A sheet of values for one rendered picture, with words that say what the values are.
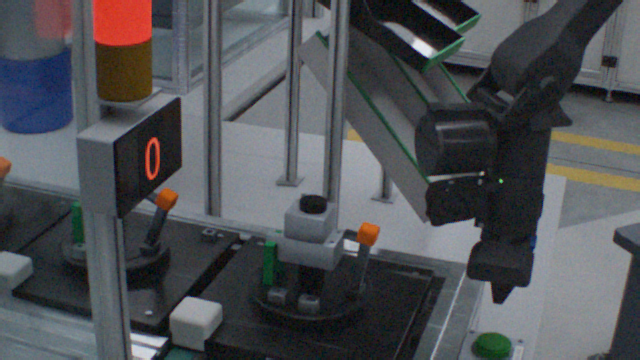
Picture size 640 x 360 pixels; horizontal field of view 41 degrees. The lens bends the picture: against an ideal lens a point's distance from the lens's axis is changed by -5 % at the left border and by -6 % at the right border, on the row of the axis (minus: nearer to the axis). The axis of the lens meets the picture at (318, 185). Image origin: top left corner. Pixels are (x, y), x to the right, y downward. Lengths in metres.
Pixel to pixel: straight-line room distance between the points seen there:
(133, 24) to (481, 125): 0.33
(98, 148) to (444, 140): 0.30
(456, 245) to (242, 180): 0.41
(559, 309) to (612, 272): 0.16
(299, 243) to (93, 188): 0.29
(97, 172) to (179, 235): 0.42
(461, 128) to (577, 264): 0.62
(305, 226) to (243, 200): 0.55
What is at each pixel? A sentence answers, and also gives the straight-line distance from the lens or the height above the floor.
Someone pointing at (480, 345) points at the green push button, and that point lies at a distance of 0.98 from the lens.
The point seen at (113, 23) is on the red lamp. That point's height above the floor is 1.33.
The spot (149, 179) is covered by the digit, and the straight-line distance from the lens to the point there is 0.81.
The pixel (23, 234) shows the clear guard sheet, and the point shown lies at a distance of 0.75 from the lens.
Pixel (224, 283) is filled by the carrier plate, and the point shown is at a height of 0.97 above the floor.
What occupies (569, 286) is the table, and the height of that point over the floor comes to 0.86.
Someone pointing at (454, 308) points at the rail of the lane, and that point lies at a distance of 1.07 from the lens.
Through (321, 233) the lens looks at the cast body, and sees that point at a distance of 0.97.
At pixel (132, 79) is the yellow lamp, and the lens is 0.77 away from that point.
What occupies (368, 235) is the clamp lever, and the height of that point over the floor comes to 1.07.
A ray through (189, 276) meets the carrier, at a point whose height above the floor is 0.97.
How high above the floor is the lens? 1.52
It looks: 25 degrees down
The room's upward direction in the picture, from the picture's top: 3 degrees clockwise
